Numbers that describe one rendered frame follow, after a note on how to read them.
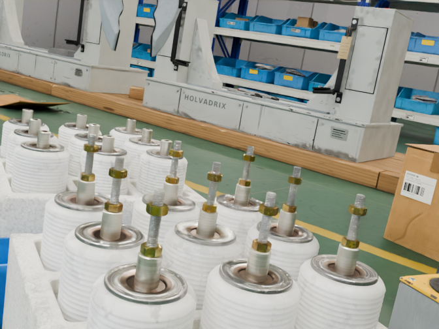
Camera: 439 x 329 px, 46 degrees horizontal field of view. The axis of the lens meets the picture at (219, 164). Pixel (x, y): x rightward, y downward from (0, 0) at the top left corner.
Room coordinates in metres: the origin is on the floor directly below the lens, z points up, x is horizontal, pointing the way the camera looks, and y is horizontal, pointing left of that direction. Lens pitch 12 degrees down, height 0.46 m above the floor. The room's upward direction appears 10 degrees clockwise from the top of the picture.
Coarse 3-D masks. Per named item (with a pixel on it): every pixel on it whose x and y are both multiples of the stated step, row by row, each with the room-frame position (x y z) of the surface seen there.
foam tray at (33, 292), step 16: (16, 240) 0.65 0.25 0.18; (32, 240) 0.66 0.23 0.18; (16, 256) 0.61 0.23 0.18; (32, 256) 0.61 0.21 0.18; (16, 272) 0.59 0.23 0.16; (32, 272) 0.56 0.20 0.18; (48, 272) 0.57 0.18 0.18; (16, 288) 0.58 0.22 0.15; (32, 288) 0.54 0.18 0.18; (48, 288) 0.53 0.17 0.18; (16, 304) 0.58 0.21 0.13; (32, 304) 0.50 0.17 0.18; (48, 304) 0.50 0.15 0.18; (16, 320) 0.57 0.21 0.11; (32, 320) 0.48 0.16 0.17; (48, 320) 0.47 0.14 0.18; (64, 320) 0.47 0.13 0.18
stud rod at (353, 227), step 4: (356, 196) 0.55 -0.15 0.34; (360, 196) 0.55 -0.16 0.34; (364, 196) 0.55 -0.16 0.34; (356, 200) 0.55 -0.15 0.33; (360, 200) 0.55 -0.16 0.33; (364, 200) 0.55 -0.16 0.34; (356, 204) 0.55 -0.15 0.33; (360, 204) 0.55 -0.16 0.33; (352, 216) 0.55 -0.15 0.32; (356, 216) 0.55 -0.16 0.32; (360, 216) 0.55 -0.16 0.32; (352, 220) 0.55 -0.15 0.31; (356, 220) 0.55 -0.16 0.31; (352, 224) 0.55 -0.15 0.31; (356, 224) 0.55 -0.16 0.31; (352, 228) 0.55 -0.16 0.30; (356, 228) 0.55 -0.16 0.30; (348, 232) 0.55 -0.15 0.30; (352, 232) 0.55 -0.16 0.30; (356, 232) 0.55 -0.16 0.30; (348, 236) 0.55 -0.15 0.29; (352, 236) 0.55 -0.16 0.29
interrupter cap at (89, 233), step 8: (88, 224) 0.56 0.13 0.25; (96, 224) 0.56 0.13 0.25; (80, 232) 0.53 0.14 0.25; (88, 232) 0.53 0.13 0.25; (96, 232) 0.54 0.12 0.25; (128, 232) 0.55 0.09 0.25; (136, 232) 0.56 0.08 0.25; (80, 240) 0.51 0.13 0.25; (88, 240) 0.51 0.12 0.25; (96, 240) 0.51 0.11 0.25; (104, 240) 0.52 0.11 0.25; (112, 240) 0.53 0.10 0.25; (120, 240) 0.53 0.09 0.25; (128, 240) 0.53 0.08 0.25; (136, 240) 0.53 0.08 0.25; (104, 248) 0.50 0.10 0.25; (112, 248) 0.50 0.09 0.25; (120, 248) 0.51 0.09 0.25; (128, 248) 0.51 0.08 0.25
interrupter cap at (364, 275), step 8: (320, 256) 0.58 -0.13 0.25; (328, 256) 0.58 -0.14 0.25; (312, 264) 0.55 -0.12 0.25; (320, 264) 0.55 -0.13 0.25; (328, 264) 0.56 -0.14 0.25; (360, 264) 0.57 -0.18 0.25; (320, 272) 0.53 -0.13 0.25; (328, 272) 0.53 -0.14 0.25; (336, 272) 0.54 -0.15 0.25; (360, 272) 0.55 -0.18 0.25; (368, 272) 0.55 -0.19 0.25; (376, 272) 0.55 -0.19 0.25; (336, 280) 0.52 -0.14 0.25; (344, 280) 0.52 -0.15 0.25; (352, 280) 0.52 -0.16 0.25; (360, 280) 0.53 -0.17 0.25; (368, 280) 0.53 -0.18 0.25; (376, 280) 0.53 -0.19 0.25
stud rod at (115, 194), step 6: (114, 162) 0.54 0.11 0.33; (120, 162) 0.53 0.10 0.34; (114, 168) 0.54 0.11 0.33; (120, 168) 0.54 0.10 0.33; (114, 180) 0.53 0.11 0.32; (120, 180) 0.54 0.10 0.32; (114, 186) 0.53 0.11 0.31; (120, 186) 0.54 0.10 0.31; (114, 192) 0.53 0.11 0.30; (114, 198) 0.53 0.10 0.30
